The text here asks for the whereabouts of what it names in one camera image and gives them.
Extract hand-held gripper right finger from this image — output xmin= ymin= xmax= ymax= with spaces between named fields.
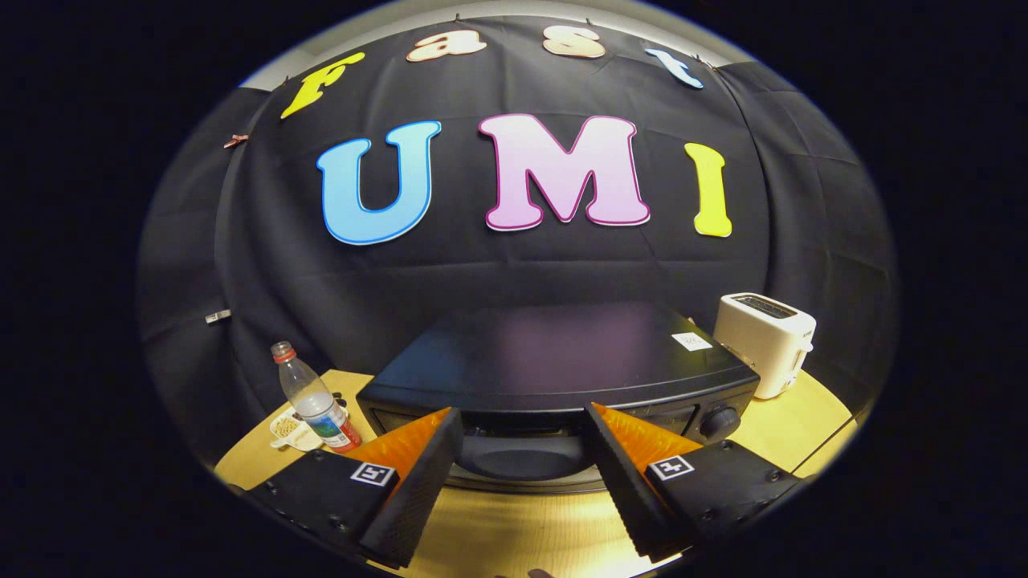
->
xmin=584 ymin=401 xmax=804 ymax=563

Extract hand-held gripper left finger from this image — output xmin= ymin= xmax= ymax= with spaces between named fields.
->
xmin=245 ymin=405 xmax=465 ymax=569

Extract black toaster oven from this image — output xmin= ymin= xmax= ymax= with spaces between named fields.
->
xmin=356 ymin=301 xmax=761 ymax=495

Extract white bread toaster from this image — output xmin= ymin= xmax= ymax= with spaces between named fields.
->
xmin=713 ymin=292 xmax=817 ymax=400

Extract clear plastic water bottle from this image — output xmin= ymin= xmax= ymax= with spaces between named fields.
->
xmin=271 ymin=341 xmax=363 ymax=454

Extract small white snack dish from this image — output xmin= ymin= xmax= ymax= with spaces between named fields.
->
xmin=269 ymin=405 xmax=350 ymax=452

